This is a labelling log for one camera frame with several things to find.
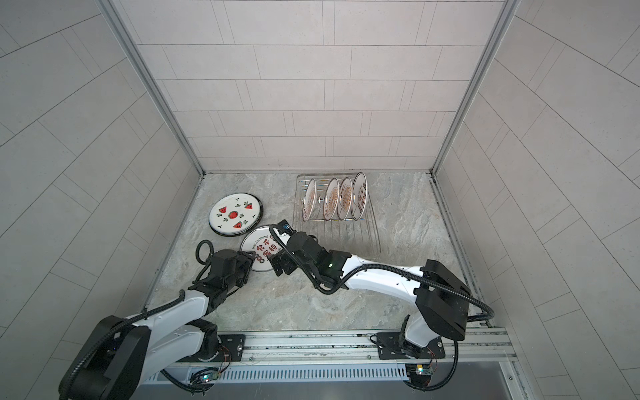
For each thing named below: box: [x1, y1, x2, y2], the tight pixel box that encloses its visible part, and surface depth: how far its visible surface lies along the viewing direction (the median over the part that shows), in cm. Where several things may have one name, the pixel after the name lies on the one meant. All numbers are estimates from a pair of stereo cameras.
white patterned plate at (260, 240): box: [239, 225, 291, 273], surface depth 93 cm
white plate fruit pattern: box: [208, 193, 264, 236], surface depth 99 cm
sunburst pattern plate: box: [337, 176, 354, 221], surface depth 99 cm
